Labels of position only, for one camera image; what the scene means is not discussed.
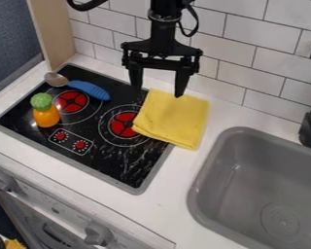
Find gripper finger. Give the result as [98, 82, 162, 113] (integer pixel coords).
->
[126, 61, 146, 95]
[172, 63, 195, 99]

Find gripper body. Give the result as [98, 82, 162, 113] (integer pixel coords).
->
[119, 15, 205, 79]

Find yellow cloth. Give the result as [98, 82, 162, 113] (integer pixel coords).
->
[130, 88, 212, 152]

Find toy stove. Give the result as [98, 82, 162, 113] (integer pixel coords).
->
[0, 62, 177, 196]

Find orange toy with green top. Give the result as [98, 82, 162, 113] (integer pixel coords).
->
[29, 92, 62, 128]

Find toy sink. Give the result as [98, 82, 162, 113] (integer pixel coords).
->
[187, 125, 311, 249]

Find blue handled silver spoon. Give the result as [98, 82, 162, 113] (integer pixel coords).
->
[42, 71, 112, 102]

